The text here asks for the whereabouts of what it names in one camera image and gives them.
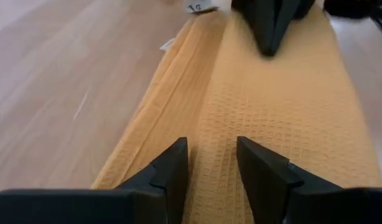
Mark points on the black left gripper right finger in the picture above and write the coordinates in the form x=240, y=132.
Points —
x=265, y=180

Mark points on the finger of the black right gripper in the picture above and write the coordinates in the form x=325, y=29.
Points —
x=262, y=21
x=286, y=18

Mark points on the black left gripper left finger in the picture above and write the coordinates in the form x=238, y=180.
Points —
x=166, y=186

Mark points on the orange waffle weave towel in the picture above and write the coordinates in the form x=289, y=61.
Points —
x=272, y=109

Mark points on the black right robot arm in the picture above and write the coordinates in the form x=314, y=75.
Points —
x=349, y=7

